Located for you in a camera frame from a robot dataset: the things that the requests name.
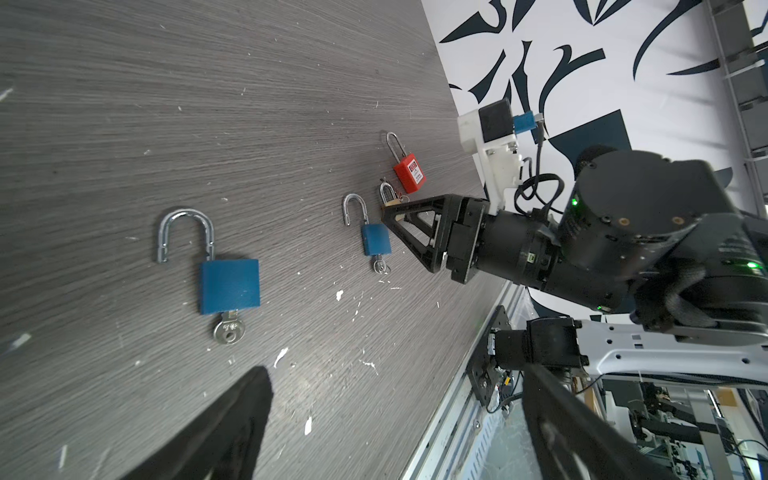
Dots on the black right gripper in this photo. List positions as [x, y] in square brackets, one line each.
[452, 239]

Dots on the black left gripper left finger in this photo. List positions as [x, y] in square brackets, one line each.
[223, 442]

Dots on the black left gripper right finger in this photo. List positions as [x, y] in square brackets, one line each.
[571, 441]

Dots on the brass padlock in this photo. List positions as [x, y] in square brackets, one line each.
[388, 194]

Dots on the red safety padlock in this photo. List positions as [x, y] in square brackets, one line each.
[407, 168]

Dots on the blue padlock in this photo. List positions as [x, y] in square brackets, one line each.
[227, 287]
[375, 236]

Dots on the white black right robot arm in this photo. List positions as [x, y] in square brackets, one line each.
[640, 232]

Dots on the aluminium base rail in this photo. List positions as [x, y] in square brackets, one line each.
[457, 440]

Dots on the grey wall hook rail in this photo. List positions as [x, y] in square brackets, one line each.
[741, 63]

